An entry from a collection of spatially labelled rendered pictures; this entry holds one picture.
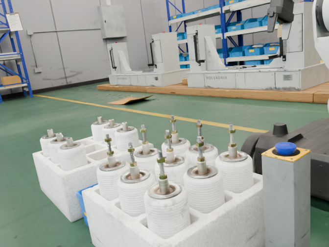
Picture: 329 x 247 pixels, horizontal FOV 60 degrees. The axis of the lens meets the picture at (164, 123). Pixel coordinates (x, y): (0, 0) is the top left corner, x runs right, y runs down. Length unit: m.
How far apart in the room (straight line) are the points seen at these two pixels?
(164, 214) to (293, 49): 2.34
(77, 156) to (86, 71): 6.34
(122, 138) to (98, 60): 6.39
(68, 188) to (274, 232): 0.68
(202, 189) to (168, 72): 3.47
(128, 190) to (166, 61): 3.45
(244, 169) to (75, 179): 0.59
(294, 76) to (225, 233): 2.16
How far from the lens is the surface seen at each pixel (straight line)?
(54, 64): 7.11
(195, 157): 0.82
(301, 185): 0.65
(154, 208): 0.61
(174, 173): 0.75
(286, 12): 1.13
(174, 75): 4.15
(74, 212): 1.10
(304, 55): 2.76
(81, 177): 1.07
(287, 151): 0.62
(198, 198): 0.69
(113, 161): 0.81
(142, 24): 8.26
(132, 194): 0.70
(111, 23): 7.55
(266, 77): 2.87
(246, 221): 0.76
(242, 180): 0.77
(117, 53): 5.25
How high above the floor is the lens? 0.54
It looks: 14 degrees down
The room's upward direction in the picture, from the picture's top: 7 degrees counter-clockwise
